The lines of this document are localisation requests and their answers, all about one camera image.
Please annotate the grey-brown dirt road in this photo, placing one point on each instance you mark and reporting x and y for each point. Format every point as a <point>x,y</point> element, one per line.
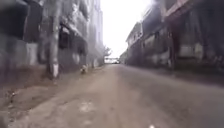
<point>126,100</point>

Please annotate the bare earth verge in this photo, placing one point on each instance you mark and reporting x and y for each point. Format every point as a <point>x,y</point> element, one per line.
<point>30,93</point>

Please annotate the dark buildings with pale wall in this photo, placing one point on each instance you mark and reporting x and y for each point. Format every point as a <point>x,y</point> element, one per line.
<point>180,36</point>

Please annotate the tree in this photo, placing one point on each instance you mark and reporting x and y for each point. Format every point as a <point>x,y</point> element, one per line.
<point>107,51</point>

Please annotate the grey pole with pale base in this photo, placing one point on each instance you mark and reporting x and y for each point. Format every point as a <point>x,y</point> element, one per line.
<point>54,50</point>

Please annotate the grey buildings with dark openings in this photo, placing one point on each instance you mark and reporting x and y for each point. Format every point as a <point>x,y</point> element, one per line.
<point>76,30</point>

